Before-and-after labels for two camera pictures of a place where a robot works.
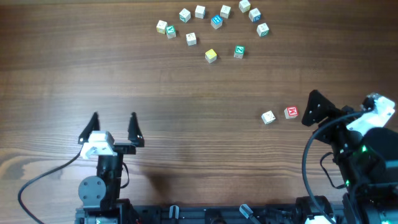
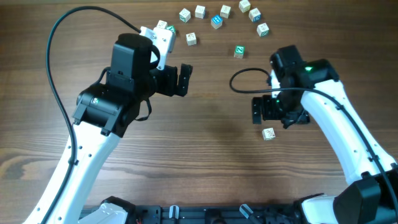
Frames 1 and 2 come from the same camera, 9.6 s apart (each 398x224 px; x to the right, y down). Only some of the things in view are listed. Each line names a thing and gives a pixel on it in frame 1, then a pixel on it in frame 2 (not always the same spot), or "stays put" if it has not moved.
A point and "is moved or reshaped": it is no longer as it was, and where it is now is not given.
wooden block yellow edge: [161, 26] stays put
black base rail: [287, 214] stays put
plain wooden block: [200, 12] stays put
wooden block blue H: [216, 21] stays put
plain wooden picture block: [225, 11] stays put
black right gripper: [325, 107] to [300, 116]
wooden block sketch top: [268, 117] is moved or reshaped
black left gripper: [123, 150] to [169, 87]
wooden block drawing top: [191, 39] stays put
